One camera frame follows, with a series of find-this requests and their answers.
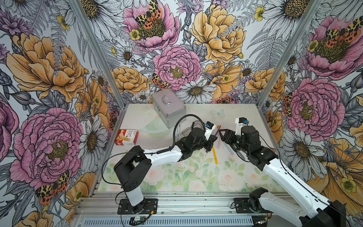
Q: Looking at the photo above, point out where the yellow toothbrush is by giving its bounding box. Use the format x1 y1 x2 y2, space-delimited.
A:
212 147 218 165

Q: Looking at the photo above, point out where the aluminium frame post right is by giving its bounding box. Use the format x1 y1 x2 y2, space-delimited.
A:
257 0 321 108

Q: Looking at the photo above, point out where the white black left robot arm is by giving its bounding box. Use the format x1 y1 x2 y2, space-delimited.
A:
113 125 217 210

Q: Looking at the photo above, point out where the purple toothbrush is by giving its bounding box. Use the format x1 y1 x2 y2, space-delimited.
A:
204 125 221 153

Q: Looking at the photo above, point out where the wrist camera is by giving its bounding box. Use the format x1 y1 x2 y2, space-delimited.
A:
235 117 249 135
204 121 216 141

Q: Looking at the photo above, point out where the light blue toothbrush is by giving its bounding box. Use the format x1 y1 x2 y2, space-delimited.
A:
225 143 235 156

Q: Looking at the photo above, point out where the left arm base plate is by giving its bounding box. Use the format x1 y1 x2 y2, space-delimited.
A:
117 198 158 215

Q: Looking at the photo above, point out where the red bandage box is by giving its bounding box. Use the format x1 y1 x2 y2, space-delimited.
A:
114 129 139 146

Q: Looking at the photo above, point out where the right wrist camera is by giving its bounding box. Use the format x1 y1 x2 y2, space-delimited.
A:
235 117 249 135

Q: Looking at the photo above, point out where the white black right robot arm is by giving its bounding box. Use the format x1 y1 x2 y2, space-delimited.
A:
219 126 348 227

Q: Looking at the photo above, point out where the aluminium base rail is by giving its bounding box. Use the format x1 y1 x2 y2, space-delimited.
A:
70 191 287 227

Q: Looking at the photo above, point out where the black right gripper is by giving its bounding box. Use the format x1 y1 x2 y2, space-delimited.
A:
218 129 251 154

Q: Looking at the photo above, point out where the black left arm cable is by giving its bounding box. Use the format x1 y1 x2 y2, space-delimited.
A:
101 114 207 187

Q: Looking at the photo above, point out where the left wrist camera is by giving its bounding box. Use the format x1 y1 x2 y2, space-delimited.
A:
204 121 216 141

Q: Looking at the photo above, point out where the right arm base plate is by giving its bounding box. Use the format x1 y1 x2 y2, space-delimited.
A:
230 198 261 213

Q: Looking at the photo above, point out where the silver aluminium first aid case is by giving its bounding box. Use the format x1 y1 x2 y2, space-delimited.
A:
151 89 186 129

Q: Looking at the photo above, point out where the white clear toothbrush holder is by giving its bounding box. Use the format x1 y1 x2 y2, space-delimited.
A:
181 127 192 137

